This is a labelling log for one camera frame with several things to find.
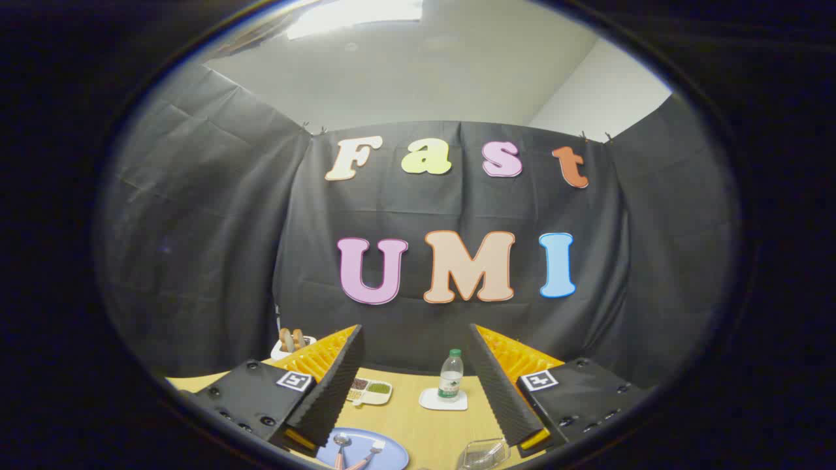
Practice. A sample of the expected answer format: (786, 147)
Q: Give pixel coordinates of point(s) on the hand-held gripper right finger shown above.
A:
(499, 391)

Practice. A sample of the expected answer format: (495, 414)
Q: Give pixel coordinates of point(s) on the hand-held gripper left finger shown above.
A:
(330, 391)

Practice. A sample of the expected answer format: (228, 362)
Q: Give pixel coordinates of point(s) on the white divided grain dish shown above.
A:
(377, 395)

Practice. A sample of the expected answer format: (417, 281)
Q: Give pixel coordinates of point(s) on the clear water bottle green cap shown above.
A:
(450, 378)

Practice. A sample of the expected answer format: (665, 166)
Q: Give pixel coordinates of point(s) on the toast slice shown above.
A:
(285, 339)
(298, 338)

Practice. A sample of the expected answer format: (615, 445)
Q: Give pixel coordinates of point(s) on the cream toaster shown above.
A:
(279, 353)

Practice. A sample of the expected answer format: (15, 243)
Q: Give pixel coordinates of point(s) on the square metal strainer basket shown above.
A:
(483, 454)

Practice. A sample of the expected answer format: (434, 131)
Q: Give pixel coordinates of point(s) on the white square coaster tray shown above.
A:
(428, 400)

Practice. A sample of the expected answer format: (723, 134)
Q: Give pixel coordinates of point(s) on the blue round plate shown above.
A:
(393, 457)

